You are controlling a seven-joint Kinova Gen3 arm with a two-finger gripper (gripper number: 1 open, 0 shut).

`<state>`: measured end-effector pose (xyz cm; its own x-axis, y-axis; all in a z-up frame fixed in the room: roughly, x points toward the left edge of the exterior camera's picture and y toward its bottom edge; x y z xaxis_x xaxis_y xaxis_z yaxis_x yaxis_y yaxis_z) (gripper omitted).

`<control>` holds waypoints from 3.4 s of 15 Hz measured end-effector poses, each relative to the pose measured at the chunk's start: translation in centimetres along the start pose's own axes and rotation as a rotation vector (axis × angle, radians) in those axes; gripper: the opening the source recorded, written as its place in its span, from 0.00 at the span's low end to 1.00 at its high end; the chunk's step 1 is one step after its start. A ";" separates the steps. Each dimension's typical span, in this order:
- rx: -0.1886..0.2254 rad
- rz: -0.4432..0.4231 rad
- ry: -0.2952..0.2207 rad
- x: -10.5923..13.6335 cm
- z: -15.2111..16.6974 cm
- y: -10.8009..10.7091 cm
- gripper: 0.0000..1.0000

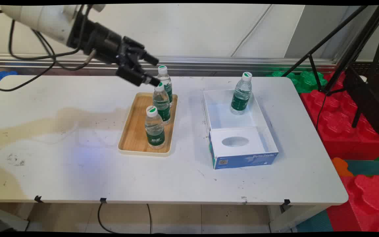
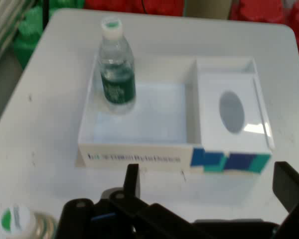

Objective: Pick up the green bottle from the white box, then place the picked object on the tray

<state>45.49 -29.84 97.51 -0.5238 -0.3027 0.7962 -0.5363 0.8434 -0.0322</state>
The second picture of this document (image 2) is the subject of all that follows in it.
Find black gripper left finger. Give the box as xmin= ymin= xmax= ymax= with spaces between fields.
xmin=56 ymin=163 xmax=197 ymax=239

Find water bottle green label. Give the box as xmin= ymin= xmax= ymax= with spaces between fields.
xmin=0 ymin=203 xmax=58 ymax=239
xmin=97 ymin=16 xmax=137 ymax=116

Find green foam blocks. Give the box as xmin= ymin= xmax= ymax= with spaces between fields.
xmin=13 ymin=0 xmax=85 ymax=70

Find black tripod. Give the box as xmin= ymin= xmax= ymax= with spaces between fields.
xmin=41 ymin=0 xmax=50 ymax=28

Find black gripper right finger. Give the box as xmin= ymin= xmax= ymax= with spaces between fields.
xmin=272 ymin=161 xmax=299 ymax=239

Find white blue cardboard box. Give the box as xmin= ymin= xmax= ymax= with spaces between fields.
xmin=75 ymin=56 xmax=275 ymax=176

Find aluminium wall rail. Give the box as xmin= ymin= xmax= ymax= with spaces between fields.
xmin=0 ymin=0 xmax=37 ymax=75

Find white insert with oval hole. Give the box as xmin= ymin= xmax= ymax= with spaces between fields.
xmin=196 ymin=72 xmax=271 ymax=154

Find red foam block stack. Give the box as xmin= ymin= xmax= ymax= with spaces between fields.
xmin=84 ymin=0 xmax=185 ymax=17

